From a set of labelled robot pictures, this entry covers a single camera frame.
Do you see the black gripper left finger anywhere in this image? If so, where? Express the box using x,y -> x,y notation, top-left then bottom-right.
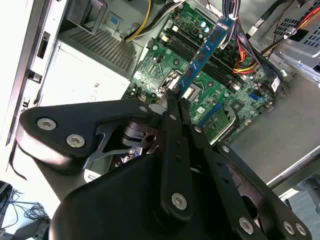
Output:
18,88 -> 195,223

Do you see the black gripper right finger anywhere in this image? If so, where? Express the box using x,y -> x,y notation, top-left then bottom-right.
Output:
179,99 -> 313,240

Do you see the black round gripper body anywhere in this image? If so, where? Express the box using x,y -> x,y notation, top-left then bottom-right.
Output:
49,121 -> 266,240

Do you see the blue RAM stick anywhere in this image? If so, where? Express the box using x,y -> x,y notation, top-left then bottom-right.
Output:
173,16 -> 237,95

